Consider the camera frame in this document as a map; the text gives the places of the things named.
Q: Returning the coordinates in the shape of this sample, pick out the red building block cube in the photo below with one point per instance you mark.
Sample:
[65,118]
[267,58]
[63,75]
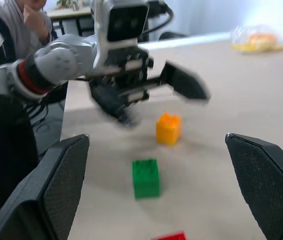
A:
[170,236]

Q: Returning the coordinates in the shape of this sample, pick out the black office chair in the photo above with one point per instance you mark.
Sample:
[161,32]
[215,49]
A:
[172,35]

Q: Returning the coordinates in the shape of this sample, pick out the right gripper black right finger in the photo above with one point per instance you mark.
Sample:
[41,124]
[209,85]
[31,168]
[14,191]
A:
[264,180]

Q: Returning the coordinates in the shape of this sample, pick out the clear plastic bag with food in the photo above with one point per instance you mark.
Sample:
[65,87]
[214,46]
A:
[256,40]

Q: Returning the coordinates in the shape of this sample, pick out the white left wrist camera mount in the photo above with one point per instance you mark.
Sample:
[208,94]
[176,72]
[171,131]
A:
[127,21]

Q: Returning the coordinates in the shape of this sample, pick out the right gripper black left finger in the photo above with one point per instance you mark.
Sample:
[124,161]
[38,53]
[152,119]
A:
[56,180]

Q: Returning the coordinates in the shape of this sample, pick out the orange building block cube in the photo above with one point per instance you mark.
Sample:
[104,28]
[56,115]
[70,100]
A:
[169,130]

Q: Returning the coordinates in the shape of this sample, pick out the background desk with black legs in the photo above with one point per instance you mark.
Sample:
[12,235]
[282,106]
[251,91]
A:
[74,15]

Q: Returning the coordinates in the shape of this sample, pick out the person in grey sweater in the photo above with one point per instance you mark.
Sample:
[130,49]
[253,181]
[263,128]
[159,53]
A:
[19,27]

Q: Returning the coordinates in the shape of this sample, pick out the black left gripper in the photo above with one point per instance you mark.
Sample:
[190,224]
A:
[129,75]

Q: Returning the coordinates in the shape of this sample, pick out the dark robot torso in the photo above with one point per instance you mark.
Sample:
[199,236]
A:
[4,150]

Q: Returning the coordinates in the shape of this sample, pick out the green building block cube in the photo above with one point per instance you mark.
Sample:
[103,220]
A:
[146,178]

